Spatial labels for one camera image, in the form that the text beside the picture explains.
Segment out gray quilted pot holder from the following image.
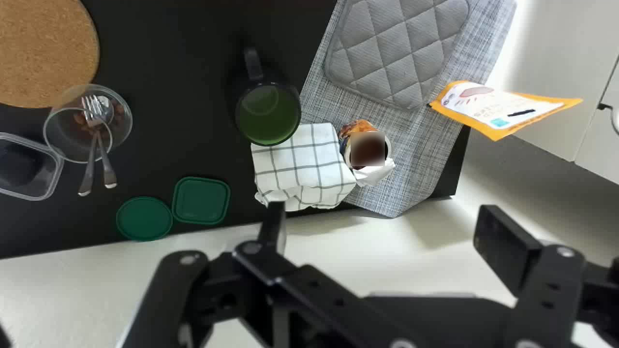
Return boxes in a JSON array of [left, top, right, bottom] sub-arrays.
[[320, 0, 471, 110]]

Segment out silver fork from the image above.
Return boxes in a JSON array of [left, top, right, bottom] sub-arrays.
[[75, 95, 104, 199], [84, 95, 119, 191]]

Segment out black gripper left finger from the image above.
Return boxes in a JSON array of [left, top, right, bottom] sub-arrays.
[[121, 199, 413, 348]]

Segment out gray plaid cloth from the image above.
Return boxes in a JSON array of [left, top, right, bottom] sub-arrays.
[[295, 0, 518, 218]]

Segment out round green lid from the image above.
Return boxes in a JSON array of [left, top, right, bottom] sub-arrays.
[[113, 195, 173, 242]]

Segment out clear plastic container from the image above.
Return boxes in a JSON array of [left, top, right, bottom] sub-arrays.
[[0, 129, 65, 203]]

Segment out square green lid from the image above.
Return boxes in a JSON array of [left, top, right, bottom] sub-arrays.
[[170, 176, 231, 228]]

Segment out green mug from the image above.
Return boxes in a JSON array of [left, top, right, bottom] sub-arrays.
[[231, 46, 303, 149]]

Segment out round cork board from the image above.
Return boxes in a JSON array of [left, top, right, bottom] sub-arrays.
[[0, 0, 102, 110]]

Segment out orange food packet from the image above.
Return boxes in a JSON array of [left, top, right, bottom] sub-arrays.
[[427, 79, 584, 143]]

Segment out white checkered cloth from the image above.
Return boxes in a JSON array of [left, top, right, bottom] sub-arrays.
[[249, 122, 398, 213]]

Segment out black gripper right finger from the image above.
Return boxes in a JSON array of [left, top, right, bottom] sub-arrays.
[[471, 203, 619, 348]]

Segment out clear glass cup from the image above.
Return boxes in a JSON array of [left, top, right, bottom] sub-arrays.
[[40, 83, 135, 166]]

